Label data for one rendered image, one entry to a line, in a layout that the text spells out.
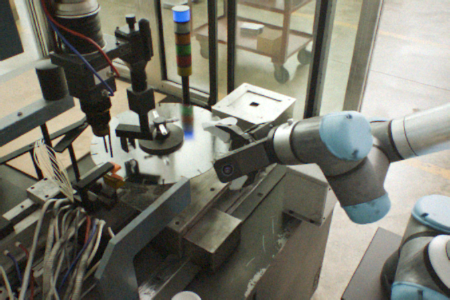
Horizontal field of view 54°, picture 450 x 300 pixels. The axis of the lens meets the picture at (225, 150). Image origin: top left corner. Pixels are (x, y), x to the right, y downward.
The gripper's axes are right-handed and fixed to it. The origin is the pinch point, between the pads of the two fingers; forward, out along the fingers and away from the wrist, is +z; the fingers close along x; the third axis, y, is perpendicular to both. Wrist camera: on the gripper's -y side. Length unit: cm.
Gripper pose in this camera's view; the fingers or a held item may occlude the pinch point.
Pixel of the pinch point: (213, 158)
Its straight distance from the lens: 91.7
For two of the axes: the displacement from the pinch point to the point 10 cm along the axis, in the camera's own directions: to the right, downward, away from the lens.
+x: -3.9, -9.0, -1.9
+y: 7.0, -4.3, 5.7
